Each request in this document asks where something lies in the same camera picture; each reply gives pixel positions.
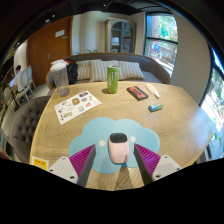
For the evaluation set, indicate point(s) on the green drink can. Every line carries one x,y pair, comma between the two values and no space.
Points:
113,80

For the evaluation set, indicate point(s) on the glass-front wooden cabinet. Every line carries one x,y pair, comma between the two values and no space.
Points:
120,36

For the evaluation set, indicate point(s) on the blue cloud-shaped mouse pad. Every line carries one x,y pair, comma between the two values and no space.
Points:
100,131

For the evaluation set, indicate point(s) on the white tube packet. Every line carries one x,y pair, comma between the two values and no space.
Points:
152,90

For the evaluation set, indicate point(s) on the black and red flat box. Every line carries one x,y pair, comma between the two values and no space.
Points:
137,93

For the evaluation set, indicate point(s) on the small teal wrapped item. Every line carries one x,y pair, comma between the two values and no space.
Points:
155,107

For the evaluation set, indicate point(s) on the white sticker sheet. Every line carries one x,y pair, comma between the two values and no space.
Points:
76,106

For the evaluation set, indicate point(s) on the grey tufted armchair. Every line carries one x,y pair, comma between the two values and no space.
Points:
26,123

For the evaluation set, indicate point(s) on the yellow and white code card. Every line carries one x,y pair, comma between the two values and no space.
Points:
40,163

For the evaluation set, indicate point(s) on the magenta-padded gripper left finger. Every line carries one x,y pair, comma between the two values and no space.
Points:
81,160

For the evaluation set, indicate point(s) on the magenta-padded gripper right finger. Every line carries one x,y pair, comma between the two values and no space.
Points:
150,160

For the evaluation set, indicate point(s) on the black backpack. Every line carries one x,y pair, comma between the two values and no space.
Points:
72,71

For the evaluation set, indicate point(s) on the grey curved sofa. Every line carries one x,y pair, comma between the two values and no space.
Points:
155,71

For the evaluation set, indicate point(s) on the large black-framed window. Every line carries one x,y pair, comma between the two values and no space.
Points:
161,43

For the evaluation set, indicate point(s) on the white door sign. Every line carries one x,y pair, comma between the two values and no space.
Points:
60,33

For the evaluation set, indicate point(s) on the pink computer mouse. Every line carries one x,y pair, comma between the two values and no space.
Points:
118,150

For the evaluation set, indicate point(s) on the striped cushion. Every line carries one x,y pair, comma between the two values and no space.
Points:
99,70
83,69
131,70

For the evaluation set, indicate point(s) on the white dining chair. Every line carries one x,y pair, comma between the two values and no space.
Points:
25,85

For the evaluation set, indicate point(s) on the brown wooden door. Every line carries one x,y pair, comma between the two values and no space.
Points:
43,53

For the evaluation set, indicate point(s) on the clear shaker bottle white lid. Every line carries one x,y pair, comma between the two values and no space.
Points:
61,81

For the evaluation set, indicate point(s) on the open laptop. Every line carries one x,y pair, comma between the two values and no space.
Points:
12,82

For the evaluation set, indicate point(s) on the person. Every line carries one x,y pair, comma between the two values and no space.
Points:
18,78

